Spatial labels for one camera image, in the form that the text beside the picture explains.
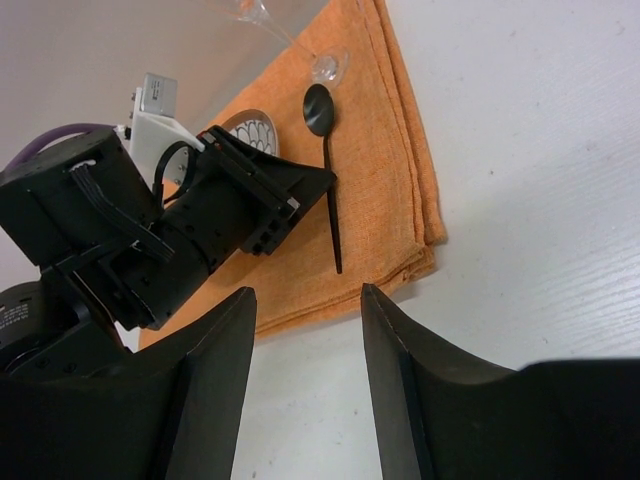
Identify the clear wine glass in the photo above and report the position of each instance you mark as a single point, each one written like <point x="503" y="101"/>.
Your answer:
<point x="327" y="66"/>

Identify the patterned ceramic plate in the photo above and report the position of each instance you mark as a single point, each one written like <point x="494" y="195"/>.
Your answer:
<point x="256" y="128"/>

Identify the black slotted spoon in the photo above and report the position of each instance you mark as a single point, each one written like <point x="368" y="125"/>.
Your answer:
<point x="319" y="116"/>

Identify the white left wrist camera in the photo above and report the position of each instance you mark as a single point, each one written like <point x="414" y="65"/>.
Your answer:
<point x="154" y="127"/>

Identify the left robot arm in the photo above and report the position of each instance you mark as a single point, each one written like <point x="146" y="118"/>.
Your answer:
<point x="115" y="251"/>

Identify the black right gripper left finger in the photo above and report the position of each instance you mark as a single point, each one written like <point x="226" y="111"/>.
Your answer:
<point x="77" y="404"/>

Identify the orange cloth placemat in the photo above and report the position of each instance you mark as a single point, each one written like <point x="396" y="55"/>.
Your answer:
<point x="387" y="193"/>

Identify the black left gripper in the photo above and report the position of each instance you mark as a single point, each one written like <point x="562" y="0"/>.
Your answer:
<point x="241" y="198"/>

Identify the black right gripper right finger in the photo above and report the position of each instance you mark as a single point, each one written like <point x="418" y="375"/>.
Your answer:
<point x="441" y="412"/>

